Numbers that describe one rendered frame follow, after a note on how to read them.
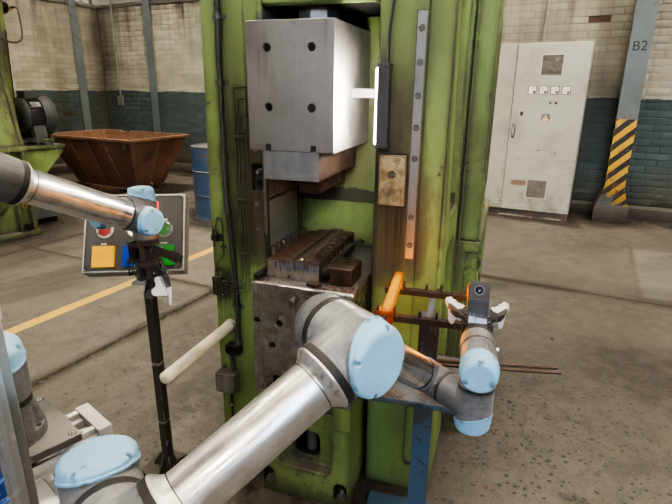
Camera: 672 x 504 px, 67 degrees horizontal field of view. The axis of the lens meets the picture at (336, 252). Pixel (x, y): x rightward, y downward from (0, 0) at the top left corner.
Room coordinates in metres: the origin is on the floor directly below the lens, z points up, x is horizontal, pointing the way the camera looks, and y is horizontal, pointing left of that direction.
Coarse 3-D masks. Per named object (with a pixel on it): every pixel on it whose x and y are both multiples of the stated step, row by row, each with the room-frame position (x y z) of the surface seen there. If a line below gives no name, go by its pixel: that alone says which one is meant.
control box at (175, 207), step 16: (160, 208) 1.75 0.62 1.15; (176, 208) 1.76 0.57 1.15; (176, 224) 1.73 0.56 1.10; (96, 240) 1.68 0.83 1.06; (112, 240) 1.68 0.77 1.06; (128, 240) 1.69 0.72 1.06; (160, 240) 1.70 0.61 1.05; (176, 240) 1.70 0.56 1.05; (96, 272) 1.62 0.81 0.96; (112, 272) 1.63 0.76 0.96; (176, 272) 1.68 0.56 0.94
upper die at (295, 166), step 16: (272, 160) 1.71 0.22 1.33; (288, 160) 1.69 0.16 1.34; (304, 160) 1.67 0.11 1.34; (320, 160) 1.67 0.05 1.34; (336, 160) 1.83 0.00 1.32; (352, 160) 2.01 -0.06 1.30; (272, 176) 1.71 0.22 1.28; (288, 176) 1.69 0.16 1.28; (304, 176) 1.67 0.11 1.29; (320, 176) 1.67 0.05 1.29
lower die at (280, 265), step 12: (336, 228) 2.08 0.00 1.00; (300, 240) 1.96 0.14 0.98; (312, 240) 1.93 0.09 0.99; (288, 252) 1.77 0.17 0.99; (300, 252) 1.74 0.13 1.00; (312, 252) 1.75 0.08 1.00; (324, 252) 1.77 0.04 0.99; (276, 264) 1.71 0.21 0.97; (288, 264) 1.69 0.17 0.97; (300, 264) 1.68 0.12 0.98; (312, 264) 1.67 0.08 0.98; (276, 276) 1.71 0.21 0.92; (300, 276) 1.68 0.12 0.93; (312, 276) 1.67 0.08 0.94; (324, 276) 1.71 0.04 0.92
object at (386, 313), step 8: (400, 272) 1.63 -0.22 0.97; (392, 280) 1.56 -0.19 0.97; (400, 280) 1.56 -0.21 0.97; (392, 288) 1.49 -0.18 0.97; (392, 296) 1.42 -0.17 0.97; (384, 304) 1.36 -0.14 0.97; (392, 304) 1.36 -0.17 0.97; (376, 312) 1.29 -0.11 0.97; (384, 312) 1.28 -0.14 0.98; (392, 312) 1.29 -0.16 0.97; (392, 320) 1.28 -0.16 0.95
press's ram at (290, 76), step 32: (256, 32) 1.72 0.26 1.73; (288, 32) 1.69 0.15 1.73; (320, 32) 1.66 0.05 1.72; (352, 32) 1.81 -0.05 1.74; (256, 64) 1.73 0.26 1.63; (288, 64) 1.69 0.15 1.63; (320, 64) 1.66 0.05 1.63; (352, 64) 1.82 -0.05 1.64; (256, 96) 1.73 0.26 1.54; (288, 96) 1.69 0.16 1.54; (320, 96) 1.66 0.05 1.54; (352, 96) 1.82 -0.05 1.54; (256, 128) 1.73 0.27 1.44; (288, 128) 1.69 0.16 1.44; (320, 128) 1.66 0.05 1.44; (352, 128) 1.83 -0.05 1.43
